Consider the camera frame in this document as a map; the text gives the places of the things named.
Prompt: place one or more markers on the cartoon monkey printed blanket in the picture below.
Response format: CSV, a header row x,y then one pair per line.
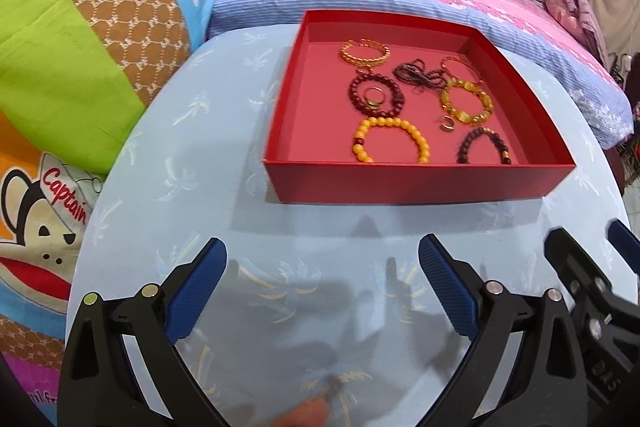
x,y
75,32

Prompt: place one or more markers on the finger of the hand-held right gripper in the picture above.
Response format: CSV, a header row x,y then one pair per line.
x,y
570,257
627,242

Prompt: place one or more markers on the light blue palm-print tablecloth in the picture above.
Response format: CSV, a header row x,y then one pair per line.
x,y
200,157

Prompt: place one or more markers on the thin gold bangle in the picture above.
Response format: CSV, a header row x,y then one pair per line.
x,y
450,59

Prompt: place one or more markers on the red cardboard box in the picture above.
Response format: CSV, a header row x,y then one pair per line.
x,y
400,182

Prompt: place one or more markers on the folded pink quilt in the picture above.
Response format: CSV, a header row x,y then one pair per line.
x,y
575,17

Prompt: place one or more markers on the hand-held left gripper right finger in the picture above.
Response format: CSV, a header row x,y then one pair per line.
x,y
450,287

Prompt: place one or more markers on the person's left hand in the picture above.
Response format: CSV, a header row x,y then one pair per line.
x,y
305,414

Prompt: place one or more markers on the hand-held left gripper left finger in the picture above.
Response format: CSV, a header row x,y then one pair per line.
x,y
197,292

